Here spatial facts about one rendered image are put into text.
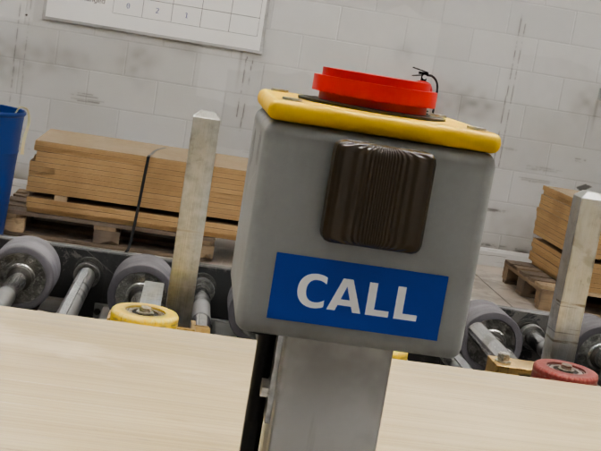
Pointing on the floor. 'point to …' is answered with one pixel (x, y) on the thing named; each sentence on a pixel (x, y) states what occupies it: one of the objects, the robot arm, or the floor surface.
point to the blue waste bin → (11, 136)
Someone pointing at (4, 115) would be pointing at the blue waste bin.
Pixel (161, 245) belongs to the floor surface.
